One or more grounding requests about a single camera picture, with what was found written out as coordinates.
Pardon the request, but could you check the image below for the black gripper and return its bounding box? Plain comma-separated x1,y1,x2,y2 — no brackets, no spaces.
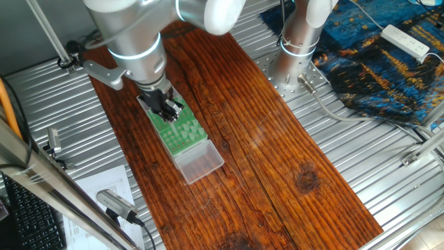
138,87,185,123

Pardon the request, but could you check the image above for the clear box with green rack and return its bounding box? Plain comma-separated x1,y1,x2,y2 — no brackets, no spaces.
136,86,194,147
160,116,225,185

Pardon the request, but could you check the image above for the printed white paper sheet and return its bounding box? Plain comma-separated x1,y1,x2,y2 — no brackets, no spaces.
63,165,146,250

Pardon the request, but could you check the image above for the brown wooden board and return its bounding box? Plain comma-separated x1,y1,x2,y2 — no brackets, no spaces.
76,10,384,250

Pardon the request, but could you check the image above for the orange tube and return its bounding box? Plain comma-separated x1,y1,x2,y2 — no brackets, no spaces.
0,78,22,140

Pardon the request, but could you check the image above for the black keyboard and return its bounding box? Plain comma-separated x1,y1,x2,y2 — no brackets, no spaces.
0,173,67,250

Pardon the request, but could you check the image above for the blue starry painted cloth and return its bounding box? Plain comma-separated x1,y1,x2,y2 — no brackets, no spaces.
259,0,444,130

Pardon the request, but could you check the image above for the white power strip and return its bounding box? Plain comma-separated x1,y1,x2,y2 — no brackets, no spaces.
380,24,431,64

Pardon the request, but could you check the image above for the aluminium profile bar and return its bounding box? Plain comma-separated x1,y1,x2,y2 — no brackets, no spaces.
419,100,444,128

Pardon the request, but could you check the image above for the pale blue plastic object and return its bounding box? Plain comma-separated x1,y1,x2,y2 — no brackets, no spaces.
408,0,444,7

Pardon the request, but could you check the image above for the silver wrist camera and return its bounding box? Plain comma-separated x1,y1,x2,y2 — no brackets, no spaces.
83,59,132,91

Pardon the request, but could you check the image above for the silver camera with black cable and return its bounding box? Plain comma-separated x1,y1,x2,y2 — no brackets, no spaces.
96,189,139,225

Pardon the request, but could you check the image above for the black cable ring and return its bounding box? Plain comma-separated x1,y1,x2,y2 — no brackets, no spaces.
57,54,81,70

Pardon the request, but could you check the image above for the silver camera on stand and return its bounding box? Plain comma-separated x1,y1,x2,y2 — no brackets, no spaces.
46,127,63,156

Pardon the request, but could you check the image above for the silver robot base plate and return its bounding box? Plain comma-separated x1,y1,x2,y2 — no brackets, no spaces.
255,48,332,102

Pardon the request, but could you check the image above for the aluminium frame beam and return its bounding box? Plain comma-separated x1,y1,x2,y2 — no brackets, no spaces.
0,116,142,250

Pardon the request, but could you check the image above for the grey robot cable with connector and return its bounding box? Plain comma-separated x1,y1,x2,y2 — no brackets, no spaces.
297,74,444,157

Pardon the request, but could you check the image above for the aluminium post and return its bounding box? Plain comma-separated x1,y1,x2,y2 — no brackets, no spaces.
26,0,79,76

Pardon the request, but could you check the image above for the thin white cable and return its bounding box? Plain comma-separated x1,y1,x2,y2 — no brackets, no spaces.
348,0,384,31

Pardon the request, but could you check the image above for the aluminium profile with bracket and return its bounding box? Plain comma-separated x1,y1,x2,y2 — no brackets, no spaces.
400,128,444,167

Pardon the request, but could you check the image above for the white power strip cable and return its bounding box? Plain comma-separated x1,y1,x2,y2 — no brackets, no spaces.
421,51,444,65

